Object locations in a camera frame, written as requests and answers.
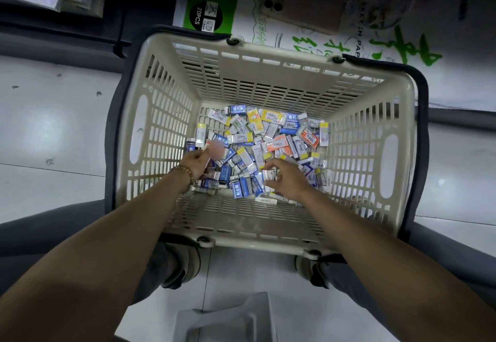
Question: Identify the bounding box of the person's right forearm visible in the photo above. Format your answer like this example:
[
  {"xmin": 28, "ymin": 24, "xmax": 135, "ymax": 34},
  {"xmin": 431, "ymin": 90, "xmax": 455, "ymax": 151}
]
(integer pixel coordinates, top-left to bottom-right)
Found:
[{"xmin": 300, "ymin": 186, "xmax": 496, "ymax": 342}]

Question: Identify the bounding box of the dark metal shelf unit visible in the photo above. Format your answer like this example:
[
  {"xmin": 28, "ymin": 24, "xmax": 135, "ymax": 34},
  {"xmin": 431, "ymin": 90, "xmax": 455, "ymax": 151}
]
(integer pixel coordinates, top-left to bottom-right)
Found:
[{"xmin": 0, "ymin": 0, "xmax": 496, "ymax": 131}]

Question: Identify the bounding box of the grey plastic stool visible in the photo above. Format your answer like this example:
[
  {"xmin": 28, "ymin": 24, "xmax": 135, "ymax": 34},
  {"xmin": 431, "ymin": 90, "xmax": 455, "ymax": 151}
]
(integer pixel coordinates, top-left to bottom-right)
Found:
[{"xmin": 172, "ymin": 292, "xmax": 278, "ymax": 342}]

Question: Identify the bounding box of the beige plastic shopping basket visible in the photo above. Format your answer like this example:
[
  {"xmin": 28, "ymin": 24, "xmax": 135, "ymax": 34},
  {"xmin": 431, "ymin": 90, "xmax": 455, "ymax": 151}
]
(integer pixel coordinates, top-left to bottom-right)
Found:
[{"xmin": 104, "ymin": 25, "xmax": 430, "ymax": 259}]

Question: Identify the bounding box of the person's left shoe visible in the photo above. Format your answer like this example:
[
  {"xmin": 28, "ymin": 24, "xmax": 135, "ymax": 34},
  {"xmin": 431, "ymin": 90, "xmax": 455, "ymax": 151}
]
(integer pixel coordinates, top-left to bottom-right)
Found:
[{"xmin": 162, "ymin": 244, "xmax": 202, "ymax": 290}]

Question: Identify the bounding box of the person's left forearm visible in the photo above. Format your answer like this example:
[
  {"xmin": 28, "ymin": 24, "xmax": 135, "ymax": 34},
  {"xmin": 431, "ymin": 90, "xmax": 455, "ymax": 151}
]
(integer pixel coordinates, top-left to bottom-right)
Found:
[{"xmin": 0, "ymin": 171, "xmax": 193, "ymax": 342}]

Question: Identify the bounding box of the person's shoe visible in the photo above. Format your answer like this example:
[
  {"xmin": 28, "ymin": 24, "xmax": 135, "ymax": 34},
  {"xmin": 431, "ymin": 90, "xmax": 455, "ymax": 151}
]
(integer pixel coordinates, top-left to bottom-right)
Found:
[
  {"xmin": 162, "ymin": 244, "xmax": 202, "ymax": 290},
  {"xmin": 294, "ymin": 254, "xmax": 330, "ymax": 289}
]

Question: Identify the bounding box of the pile of mixed packaged erasers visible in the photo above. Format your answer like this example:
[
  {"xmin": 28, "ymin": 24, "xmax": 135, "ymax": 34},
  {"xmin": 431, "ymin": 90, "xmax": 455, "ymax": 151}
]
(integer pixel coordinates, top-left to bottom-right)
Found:
[{"xmin": 185, "ymin": 104, "xmax": 333, "ymax": 206}]

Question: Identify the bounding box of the wooden bead bracelet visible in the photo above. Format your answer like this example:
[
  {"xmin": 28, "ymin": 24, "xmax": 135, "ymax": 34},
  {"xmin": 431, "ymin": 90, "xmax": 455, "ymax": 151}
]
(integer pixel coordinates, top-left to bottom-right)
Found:
[{"xmin": 169, "ymin": 164, "xmax": 196, "ymax": 187}]

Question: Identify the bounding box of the person's right shoe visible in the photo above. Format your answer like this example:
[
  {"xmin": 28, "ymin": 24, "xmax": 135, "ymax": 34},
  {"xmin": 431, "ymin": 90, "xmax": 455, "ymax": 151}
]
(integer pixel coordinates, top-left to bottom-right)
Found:
[{"xmin": 294, "ymin": 254, "xmax": 330, "ymax": 289}]

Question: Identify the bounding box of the person's right hand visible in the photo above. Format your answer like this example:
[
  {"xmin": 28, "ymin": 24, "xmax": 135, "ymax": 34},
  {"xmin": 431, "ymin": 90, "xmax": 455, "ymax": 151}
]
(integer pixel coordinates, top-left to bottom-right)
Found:
[{"xmin": 262, "ymin": 158, "xmax": 313, "ymax": 203}]

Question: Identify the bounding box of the person's left hand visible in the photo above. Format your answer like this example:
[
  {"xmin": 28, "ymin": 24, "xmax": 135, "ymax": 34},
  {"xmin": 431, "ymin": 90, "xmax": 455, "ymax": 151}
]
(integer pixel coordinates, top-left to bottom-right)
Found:
[{"xmin": 179, "ymin": 140, "xmax": 226, "ymax": 189}]

